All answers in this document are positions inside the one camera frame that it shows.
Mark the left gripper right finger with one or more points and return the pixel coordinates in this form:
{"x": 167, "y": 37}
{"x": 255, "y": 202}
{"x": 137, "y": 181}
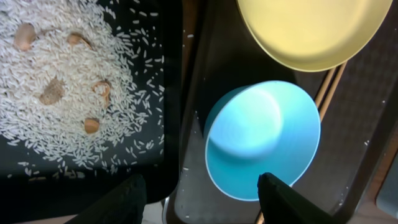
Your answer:
{"x": 280, "y": 204}

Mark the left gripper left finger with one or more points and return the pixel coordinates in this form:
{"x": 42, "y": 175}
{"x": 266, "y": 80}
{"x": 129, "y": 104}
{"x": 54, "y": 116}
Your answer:
{"x": 124, "y": 204}

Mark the light blue bowl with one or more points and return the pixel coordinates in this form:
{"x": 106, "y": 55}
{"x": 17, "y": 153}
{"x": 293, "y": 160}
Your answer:
{"x": 271, "y": 126}

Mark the yellow plate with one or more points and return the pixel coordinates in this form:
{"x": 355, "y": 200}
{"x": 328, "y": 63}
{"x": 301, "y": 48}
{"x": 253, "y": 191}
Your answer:
{"x": 313, "y": 35}

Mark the rice waste pile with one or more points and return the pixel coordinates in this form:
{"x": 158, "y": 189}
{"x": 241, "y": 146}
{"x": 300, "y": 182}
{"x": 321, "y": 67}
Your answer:
{"x": 82, "y": 86}

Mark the black waste tray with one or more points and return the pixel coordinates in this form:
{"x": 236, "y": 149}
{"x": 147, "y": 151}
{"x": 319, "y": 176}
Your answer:
{"x": 30, "y": 193}

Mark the wooden chopstick right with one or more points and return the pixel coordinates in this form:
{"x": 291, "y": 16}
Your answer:
{"x": 323, "y": 106}

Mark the wooden chopstick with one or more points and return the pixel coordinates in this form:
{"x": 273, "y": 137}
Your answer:
{"x": 324, "y": 87}
{"x": 323, "y": 106}

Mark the wooden chopstick left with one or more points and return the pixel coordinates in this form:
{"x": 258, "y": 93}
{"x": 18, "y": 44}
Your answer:
{"x": 324, "y": 87}

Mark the dark brown serving tray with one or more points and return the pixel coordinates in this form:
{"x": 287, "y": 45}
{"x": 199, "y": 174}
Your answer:
{"x": 357, "y": 126}

